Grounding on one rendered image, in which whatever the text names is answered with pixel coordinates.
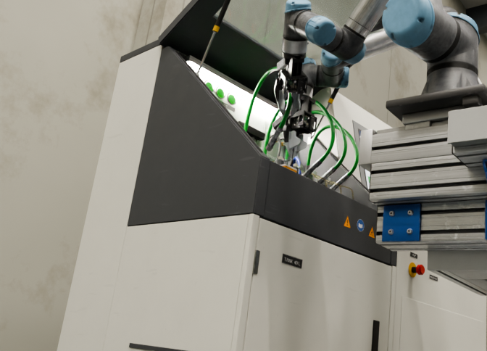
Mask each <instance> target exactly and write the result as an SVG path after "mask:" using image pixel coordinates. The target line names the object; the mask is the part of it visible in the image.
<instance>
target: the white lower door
mask: <svg viewBox="0 0 487 351"><path fill-rule="evenodd" d="M391 269H392V267H391V266H389V265H386V264H383V263H380V262H378V261H375V260H372V259H370V258H367V257H364V256H361V255H358V254H356V253H354V252H350V251H348V250H346V249H342V248H340V247H337V246H335V245H332V244H329V243H327V242H324V241H321V240H319V239H316V238H313V237H311V236H307V235H305V234H302V233H299V232H297V231H294V230H291V229H289V228H286V227H283V226H280V225H278V224H276V223H272V222H270V221H268V220H265V219H262V218H260V219H259V225H258V232H257V243H256V248H255V254H254V265H253V271H252V277H251V288H250V294H249V305H248V311H247V317H246V328H245V334H244V340H243V351H387V346H388V320H389V307H390V294H391Z"/></svg>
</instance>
